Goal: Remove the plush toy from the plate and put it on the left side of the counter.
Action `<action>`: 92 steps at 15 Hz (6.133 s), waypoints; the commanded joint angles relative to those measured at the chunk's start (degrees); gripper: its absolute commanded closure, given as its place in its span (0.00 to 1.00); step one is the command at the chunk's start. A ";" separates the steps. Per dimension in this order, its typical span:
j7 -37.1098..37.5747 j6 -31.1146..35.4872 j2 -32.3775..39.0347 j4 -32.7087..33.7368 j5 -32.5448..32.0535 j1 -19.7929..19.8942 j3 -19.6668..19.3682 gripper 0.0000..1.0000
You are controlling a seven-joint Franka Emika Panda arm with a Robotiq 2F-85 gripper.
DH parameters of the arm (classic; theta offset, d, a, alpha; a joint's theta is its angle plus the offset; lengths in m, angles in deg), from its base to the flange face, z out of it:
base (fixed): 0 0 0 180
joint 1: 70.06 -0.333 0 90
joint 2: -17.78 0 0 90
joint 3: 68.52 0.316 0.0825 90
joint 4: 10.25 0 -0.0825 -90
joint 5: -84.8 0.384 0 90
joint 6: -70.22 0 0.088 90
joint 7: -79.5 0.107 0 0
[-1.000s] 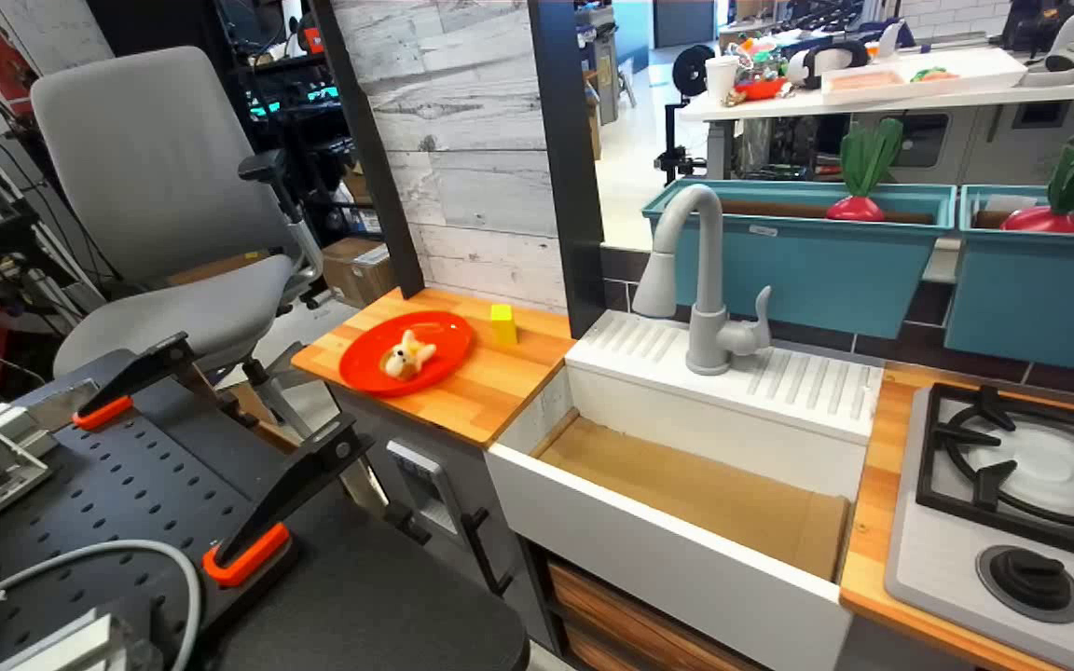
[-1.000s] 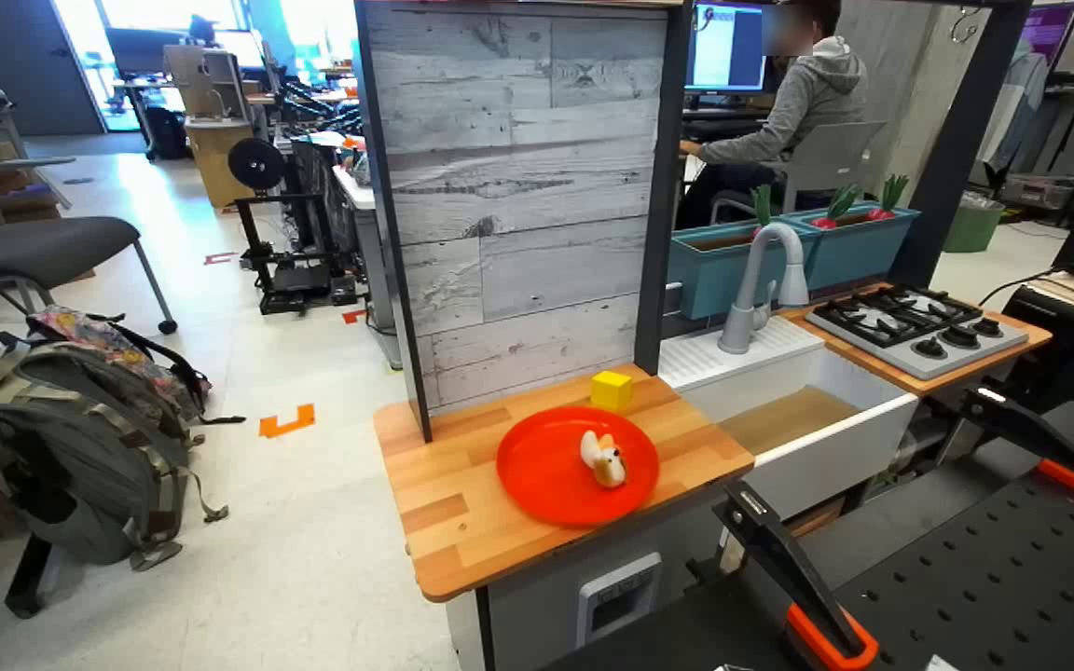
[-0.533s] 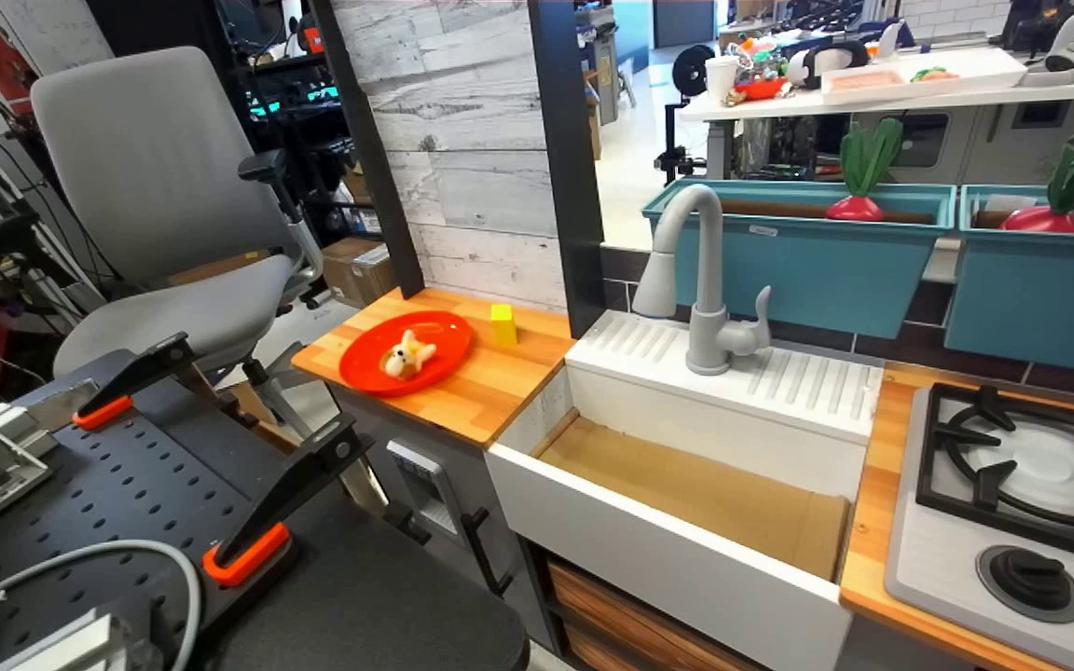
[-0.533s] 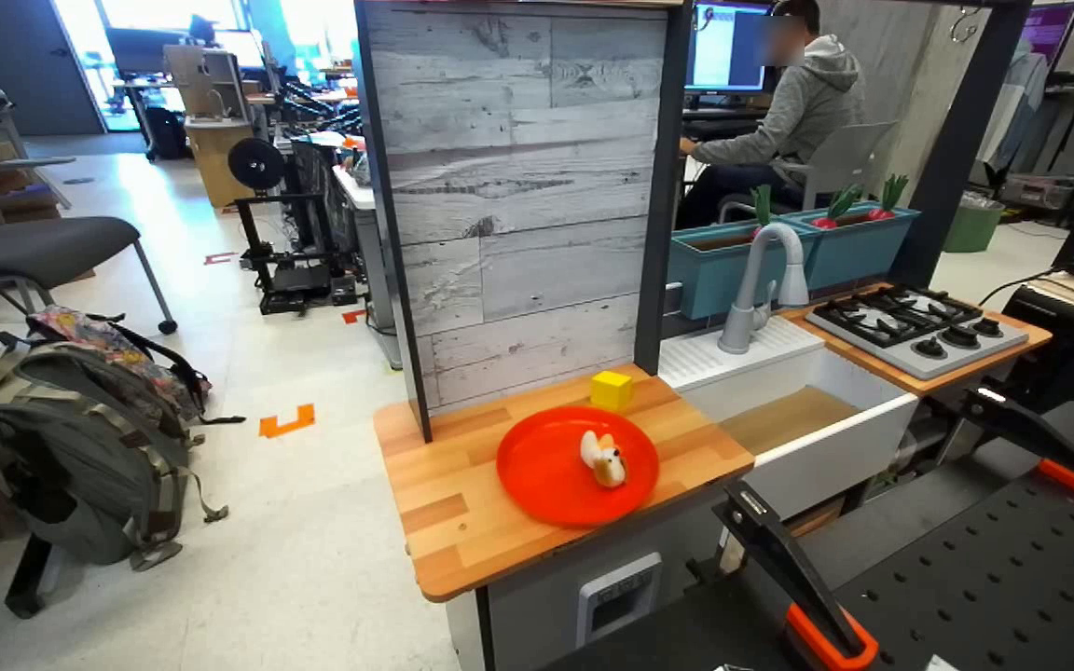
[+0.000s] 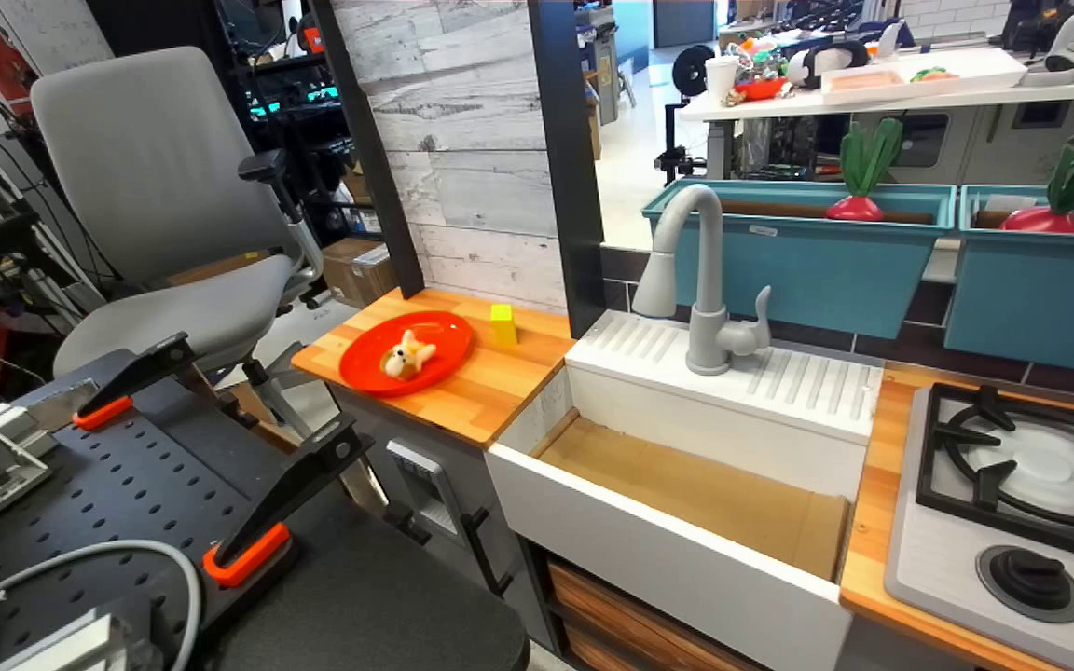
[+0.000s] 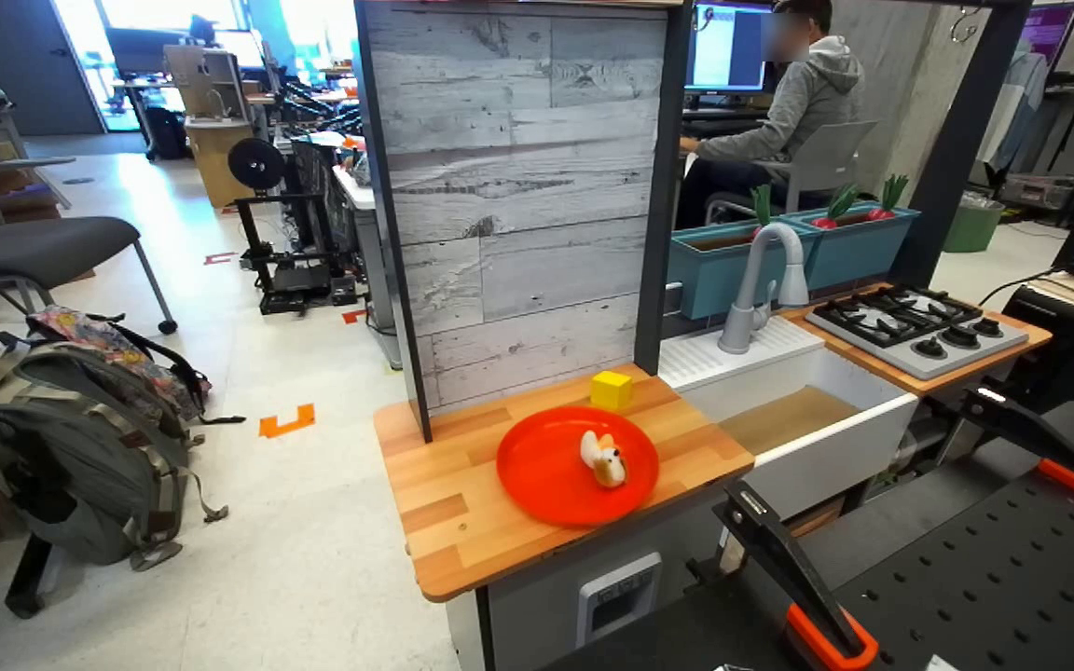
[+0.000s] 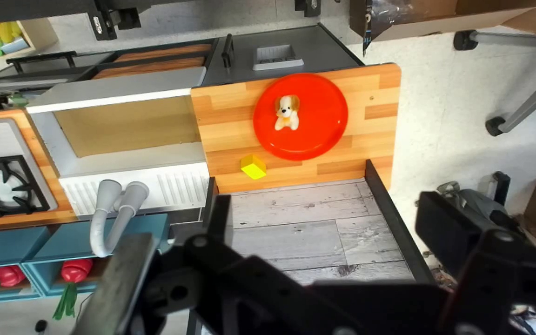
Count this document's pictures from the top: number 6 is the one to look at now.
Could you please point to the beige machine cabinet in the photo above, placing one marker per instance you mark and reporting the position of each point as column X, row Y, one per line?
column 207, row 114

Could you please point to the green bin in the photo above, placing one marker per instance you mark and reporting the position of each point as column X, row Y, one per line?
column 970, row 226

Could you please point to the red toy radish green leaves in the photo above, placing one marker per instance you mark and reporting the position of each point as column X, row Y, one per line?
column 761, row 204
column 841, row 209

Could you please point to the grey toy stove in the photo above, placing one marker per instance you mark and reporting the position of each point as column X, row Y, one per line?
column 924, row 330

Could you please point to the white toy sink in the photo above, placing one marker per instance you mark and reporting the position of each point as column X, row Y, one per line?
column 801, row 411

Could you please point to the grey backpack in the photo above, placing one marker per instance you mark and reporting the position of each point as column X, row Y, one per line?
column 77, row 435

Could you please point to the yellow toy block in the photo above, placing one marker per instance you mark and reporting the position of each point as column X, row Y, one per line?
column 613, row 387

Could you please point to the toy vegetable green leaves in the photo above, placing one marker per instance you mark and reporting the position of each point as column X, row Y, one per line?
column 894, row 192

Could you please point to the grey wood backsplash panel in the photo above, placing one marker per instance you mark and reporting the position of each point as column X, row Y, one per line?
column 519, row 200

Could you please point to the person in grey hoodie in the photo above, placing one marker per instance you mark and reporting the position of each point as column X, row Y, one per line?
column 801, row 97

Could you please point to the dark grey metal-leg chair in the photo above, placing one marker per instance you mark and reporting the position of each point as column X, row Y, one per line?
column 38, row 247

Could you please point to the grey toy faucet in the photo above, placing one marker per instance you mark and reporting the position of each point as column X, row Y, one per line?
column 761, row 264

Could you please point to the grey toy kitchen cabinet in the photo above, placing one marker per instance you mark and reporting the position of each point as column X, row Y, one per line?
column 560, row 599

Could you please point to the red round plate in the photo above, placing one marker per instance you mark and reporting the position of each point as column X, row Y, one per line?
column 550, row 478

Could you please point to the computer monitor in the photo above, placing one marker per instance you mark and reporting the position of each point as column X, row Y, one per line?
column 728, row 47

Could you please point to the small white plush toy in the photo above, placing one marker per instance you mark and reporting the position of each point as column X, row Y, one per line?
column 603, row 458

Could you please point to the black frame post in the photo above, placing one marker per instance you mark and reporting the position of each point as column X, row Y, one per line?
column 663, row 189
column 967, row 123
column 393, row 247

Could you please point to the grey desk chair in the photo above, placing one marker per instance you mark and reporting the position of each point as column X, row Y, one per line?
column 829, row 161

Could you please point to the orange floor marker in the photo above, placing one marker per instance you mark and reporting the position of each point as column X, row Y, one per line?
column 284, row 421

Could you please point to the teal planter box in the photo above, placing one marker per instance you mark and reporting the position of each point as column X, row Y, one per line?
column 709, row 264
column 861, row 247

